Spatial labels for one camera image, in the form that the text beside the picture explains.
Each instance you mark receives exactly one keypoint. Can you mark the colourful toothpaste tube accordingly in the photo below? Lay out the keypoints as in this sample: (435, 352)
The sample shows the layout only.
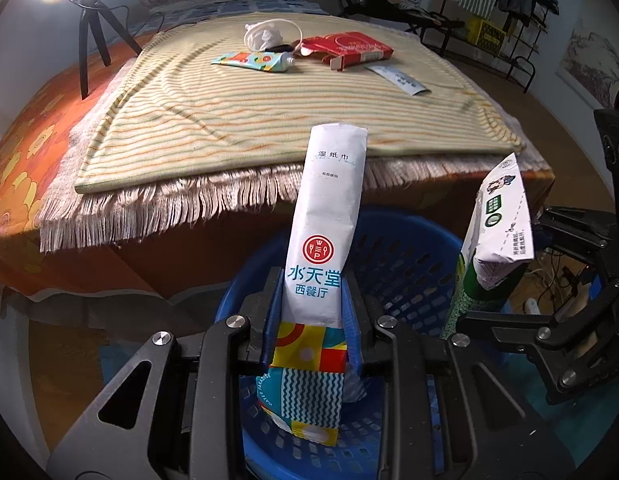
(249, 61)

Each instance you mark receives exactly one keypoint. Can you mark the black metal rack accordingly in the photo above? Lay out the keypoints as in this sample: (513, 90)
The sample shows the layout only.
(519, 55)

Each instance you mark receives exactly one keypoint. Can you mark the small white blue sachet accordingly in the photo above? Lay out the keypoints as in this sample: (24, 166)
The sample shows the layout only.
(402, 80)

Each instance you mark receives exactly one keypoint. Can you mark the white face mask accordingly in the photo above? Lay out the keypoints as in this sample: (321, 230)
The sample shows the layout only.
(259, 35)

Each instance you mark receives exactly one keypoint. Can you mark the blue plastic basket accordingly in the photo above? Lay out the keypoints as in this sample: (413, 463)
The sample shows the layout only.
(404, 260)

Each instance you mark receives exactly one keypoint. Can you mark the yellow plastic crate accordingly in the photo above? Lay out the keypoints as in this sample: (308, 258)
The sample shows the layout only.
(487, 35)

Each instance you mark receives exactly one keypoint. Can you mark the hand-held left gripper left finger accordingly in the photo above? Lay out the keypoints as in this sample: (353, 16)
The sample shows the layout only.
(272, 310)

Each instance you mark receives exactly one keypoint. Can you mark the red cardboard box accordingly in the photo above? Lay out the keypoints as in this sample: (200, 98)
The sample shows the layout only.
(349, 45)

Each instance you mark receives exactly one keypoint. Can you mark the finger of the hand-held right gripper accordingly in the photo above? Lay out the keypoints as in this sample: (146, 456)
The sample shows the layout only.
(569, 235)
(539, 332)

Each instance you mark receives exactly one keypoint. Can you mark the blue plaid bedding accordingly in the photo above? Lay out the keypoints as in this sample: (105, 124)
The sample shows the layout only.
(229, 7)

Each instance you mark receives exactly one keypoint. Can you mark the orange floral bedsheet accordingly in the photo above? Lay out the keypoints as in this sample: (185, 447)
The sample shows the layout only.
(19, 160)

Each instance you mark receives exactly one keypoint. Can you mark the long white wet wipe packet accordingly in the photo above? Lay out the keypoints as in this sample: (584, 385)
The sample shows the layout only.
(319, 220)

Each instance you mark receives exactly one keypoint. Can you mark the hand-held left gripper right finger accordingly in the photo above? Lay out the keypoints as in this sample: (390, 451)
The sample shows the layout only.
(350, 330)

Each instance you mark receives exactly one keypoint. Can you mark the grey bed skirt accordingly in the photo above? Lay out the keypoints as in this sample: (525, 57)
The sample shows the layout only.
(89, 305)

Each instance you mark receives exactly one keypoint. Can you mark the mountain wall poster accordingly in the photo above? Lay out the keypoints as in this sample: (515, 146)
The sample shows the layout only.
(589, 60)

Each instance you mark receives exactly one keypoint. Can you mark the black tripod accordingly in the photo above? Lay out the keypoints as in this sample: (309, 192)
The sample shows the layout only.
(84, 50)

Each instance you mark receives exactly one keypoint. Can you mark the white green tissue packet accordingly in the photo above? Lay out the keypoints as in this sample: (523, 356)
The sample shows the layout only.
(499, 210)

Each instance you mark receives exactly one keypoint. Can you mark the striped yellow blanket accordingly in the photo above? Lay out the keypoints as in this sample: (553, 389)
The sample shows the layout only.
(239, 110)

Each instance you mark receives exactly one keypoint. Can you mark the fringed beige rug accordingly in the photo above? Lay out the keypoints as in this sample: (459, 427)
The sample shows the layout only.
(139, 210)

